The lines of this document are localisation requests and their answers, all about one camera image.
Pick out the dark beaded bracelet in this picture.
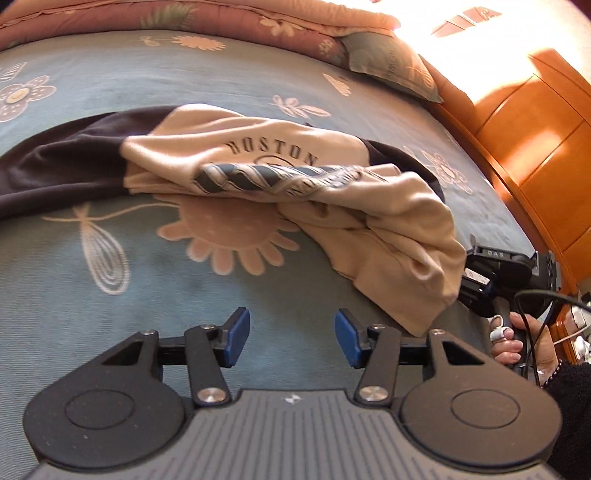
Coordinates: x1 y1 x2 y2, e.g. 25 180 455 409
542 360 564 391

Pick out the person's right hand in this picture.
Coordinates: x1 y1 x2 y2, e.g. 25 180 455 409
489 311 563 387

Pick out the person's right forearm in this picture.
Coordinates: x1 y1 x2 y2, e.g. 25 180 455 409
545 357 591 480

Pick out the beige sweatshirt with dark sleeves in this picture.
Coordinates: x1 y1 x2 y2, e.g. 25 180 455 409
0 104 467 337

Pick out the blue-green floral pillow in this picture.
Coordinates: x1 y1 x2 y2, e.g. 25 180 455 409
339 30 444 103

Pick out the blue floral bedsheet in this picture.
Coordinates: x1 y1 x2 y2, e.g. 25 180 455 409
0 30 555 480

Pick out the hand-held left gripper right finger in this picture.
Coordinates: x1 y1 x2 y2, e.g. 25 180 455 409
335 308 491 405

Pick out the pink floral folded quilt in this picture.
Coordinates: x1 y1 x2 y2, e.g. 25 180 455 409
0 0 402 70

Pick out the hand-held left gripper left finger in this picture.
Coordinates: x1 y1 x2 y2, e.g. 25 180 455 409
99 307 251 408

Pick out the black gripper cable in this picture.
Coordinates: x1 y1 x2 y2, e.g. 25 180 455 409
514 288 591 379

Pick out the wooden headboard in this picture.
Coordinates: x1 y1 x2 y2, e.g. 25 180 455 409
422 46 591 296

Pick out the wooden nightstand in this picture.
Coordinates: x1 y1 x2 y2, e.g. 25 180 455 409
551 295 591 365

